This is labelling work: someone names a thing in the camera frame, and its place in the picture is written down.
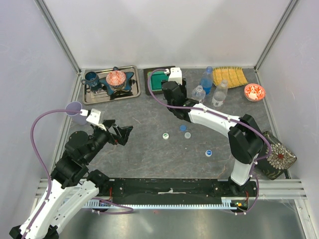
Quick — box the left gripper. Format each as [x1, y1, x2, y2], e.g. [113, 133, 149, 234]
[84, 119, 133, 163]

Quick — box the blue cap small bottle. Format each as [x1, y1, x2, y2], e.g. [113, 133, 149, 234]
[191, 85, 206, 104]

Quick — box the blue label plastic bottle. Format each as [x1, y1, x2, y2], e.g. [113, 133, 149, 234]
[200, 66, 213, 95]

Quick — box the white cap clear bottle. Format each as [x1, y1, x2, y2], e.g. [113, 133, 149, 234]
[212, 79, 228, 107]

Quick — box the white green Cestbon cap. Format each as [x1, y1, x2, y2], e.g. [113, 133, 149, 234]
[162, 132, 169, 140]

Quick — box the blue white Pocari cap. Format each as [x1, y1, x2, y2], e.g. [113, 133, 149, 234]
[205, 150, 212, 157]

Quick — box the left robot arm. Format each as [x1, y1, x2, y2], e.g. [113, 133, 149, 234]
[9, 119, 133, 239]

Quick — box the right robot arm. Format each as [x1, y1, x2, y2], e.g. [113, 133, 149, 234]
[161, 80, 266, 196]

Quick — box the green square plate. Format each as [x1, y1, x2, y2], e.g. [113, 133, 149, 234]
[143, 66, 174, 96]

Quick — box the purple plastic cup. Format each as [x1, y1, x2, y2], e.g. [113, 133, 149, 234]
[65, 102, 87, 125]

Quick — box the metal tray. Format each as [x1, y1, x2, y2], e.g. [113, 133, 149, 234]
[81, 65, 141, 105]

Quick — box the blue star shaped dish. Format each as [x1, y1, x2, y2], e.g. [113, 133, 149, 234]
[99, 67, 134, 97]

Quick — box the red patterned bowl on tray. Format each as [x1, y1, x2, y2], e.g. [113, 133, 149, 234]
[106, 70, 126, 87]

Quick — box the yellow bamboo pattern plate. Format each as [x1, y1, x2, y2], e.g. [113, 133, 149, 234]
[213, 66, 248, 89]

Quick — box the dark blue mug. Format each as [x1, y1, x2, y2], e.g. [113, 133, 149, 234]
[81, 71, 100, 87]

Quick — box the orange white floral bowl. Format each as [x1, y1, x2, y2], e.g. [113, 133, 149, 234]
[244, 84, 266, 102]

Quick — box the dark floral square plate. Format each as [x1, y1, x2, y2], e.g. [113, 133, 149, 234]
[257, 131, 297, 180]

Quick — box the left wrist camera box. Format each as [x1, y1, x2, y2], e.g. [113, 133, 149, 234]
[80, 109, 106, 131]

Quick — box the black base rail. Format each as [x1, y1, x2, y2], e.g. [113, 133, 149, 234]
[97, 178, 257, 203]

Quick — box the white cable duct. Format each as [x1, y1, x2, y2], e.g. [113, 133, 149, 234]
[82, 198, 236, 210]

